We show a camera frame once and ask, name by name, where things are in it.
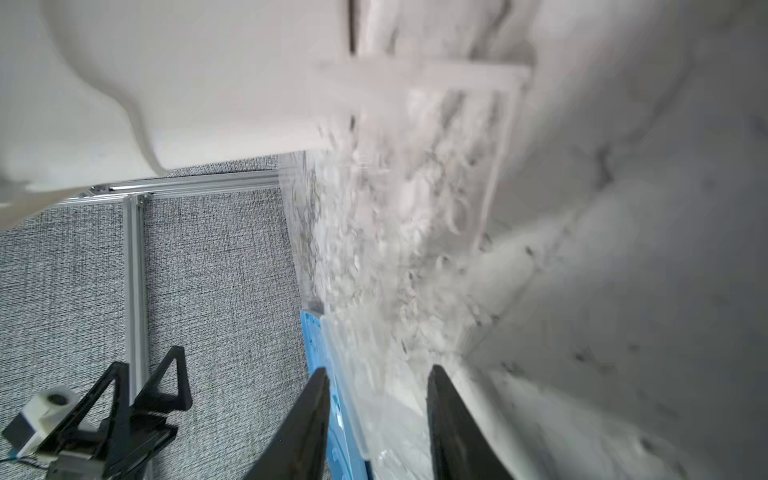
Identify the blue plastic bin lid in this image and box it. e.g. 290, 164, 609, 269
300, 311, 372, 479

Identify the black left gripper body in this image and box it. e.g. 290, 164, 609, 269
44, 414, 178, 479

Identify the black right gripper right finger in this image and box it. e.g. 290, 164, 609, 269
427, 364, 513, 480

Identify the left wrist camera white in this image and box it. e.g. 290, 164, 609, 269
2, 386, 79, 458

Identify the aluminium enclosure frame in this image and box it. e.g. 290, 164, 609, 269
59, 170, 279, 398

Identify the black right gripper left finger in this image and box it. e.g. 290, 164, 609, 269
244, 367, 330, 480

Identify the white plastic storage bin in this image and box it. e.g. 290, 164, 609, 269
1, 1, 529, 228

